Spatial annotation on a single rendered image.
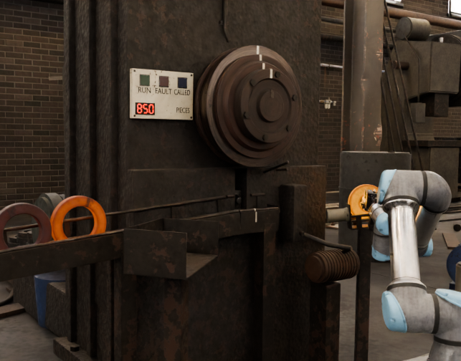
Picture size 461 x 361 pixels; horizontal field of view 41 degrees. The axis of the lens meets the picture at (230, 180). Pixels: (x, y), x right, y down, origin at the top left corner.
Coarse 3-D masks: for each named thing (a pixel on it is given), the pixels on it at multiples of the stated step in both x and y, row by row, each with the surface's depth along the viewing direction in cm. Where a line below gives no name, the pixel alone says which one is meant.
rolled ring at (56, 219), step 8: (64, 200) 201; (72, 200) 200; (80, 200) 202; (88, 200) 204; (56, 208) 199; (64, 208) 199; (88, 208) 206; (96, 208) 206; (56, 216) 198; (64, 216) 199; (96, 216) 206; (104, 216) 207; (56, 224) 198; (96, 224) 207; (104, 224) 208; (56, 232) 198; (96, 232) 206; (104, 232) 208; (56, 240) 199
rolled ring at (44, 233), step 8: (8, 208) 189; (16, 208) 191; (24, 208) 192; (32, 208) 194; (40, 208) 195; (0, 216) 188; (8, 216) 190; (32, 216) 196; (40, 216) 195; (0, 224) 188; (40, 224) 196; (48, 224) 197; (0, 232) 188; (40, 232) 197; (48, 232) 197; (0, 240) 189; (40, 240) 196; (48, 240) 197; (0, 248) 189; (8, 248) 190
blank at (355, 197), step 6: (360, 186) 260; (366, 186) 260; (372, 186) 260; (354, 192) 260; (360, 192) 260; (348, 198) 262; (354, 198) 260; (360, 198) 260; (354, 204) 260; (354, 210) 260; (360, 210) 260; (366, 216) 260
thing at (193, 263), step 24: (144, 240) 182; (168, 240) 179; (192, 240) 205; (216, 240) 202; (144, 264) 182; (168, 264) 179; (192, 264) 192; (168, 288) 194; (168, 312) 194; (168, 336) 195; (168, 360) 195
